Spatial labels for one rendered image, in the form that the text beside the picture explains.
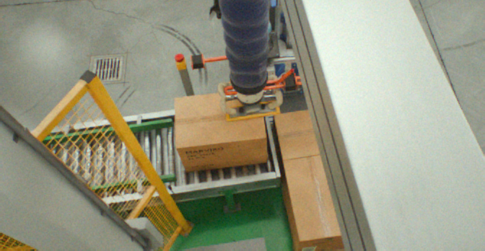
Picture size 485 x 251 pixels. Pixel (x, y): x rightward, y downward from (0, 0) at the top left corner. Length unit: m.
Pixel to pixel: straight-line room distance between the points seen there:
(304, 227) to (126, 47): 2.74
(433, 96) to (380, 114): 0.05
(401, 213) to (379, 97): 0.10
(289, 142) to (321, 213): 0.58
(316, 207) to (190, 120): 1.05
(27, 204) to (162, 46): 3.67
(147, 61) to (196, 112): 1.71
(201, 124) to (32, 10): 3.18
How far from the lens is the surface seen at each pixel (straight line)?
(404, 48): 0.40
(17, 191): 0.95
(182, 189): 2.99
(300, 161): 3.08
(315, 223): 2.93
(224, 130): 2.74
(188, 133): 2.76
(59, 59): 4.81
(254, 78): 2.31
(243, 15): 1.91
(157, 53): 4.47
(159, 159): 3.18
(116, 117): 1.89
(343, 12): 0.41
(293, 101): 3.72
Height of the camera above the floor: 3.34
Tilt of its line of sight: 59 degrees down
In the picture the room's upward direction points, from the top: 6 degrees counter-clockwise
